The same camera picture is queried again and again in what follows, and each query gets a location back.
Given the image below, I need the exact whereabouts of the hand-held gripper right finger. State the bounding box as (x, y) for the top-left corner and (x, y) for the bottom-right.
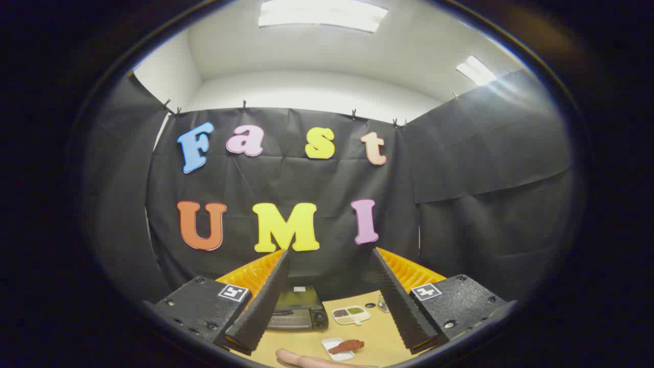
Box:
(369, 247), (507, 355)

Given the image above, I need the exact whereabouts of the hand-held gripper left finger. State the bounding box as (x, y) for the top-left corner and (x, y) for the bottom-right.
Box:
(152, 248), (291, 356)

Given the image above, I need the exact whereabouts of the black toaster oven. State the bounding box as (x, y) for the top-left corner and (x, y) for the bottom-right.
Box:
(266, 285), (329, 332)

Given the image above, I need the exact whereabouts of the brown meat piece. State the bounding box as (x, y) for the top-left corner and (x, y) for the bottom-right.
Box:
(328, 339), (365, 355)

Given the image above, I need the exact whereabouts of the white divided tray with grains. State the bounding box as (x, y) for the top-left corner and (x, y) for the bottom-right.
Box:
(331, 306), (372, 326)

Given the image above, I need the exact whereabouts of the small white rectangular tray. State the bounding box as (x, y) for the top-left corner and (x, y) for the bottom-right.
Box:
(322, 337), (356, 362)

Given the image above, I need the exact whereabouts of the small ceiling light panel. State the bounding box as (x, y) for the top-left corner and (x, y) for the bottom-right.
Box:
(456, 55), (497, 86)

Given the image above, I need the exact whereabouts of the large ceiling light panel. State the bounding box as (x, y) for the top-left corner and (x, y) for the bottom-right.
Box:
(258, 0), (389, 34)

